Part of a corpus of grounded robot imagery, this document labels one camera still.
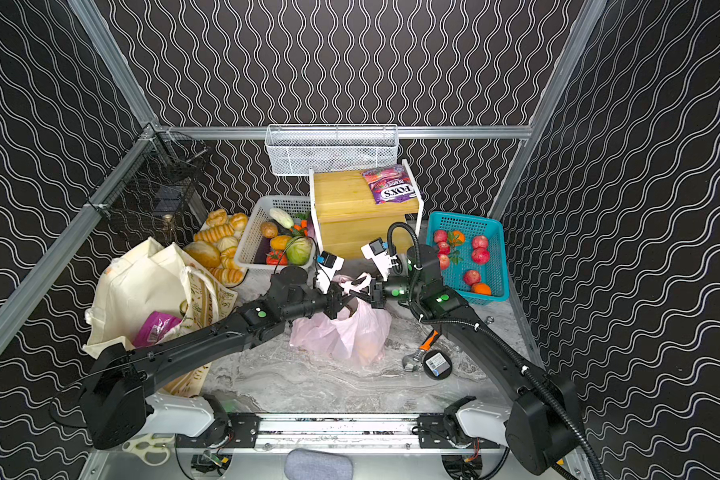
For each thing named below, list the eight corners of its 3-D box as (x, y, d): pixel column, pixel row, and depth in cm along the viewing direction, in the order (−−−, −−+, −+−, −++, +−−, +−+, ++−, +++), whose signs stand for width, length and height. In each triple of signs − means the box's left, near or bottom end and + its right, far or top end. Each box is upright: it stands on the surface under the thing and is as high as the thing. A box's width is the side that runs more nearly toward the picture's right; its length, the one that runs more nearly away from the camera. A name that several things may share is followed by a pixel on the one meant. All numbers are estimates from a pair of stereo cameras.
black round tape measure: (424, 380, 84) (425, 377, 83) (420, 352, 90) (422, 349, 88) (453, 380, 84) (454, 377, 82) (447, 352, 90) (449, 349, 88)
